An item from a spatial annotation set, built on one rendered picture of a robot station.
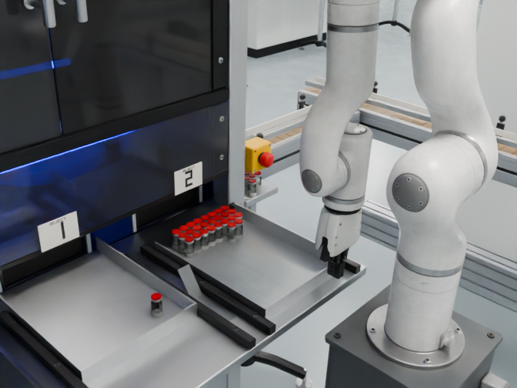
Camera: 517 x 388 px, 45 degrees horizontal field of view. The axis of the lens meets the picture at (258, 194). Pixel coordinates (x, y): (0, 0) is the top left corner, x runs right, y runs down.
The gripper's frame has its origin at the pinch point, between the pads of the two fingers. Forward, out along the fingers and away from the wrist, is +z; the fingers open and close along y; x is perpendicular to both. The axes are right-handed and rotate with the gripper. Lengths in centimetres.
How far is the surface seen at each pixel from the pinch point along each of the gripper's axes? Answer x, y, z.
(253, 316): -3.4, 21.8, 2.5
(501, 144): -1, -85, -3
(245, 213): -31.9, -5.7, 2.3
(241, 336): -1.0, 27.5, 2.5
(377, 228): -40, -86, 44
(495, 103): -28, -144, 6
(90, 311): -29, 42, 4
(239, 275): -16.6, 12.1, 4.3
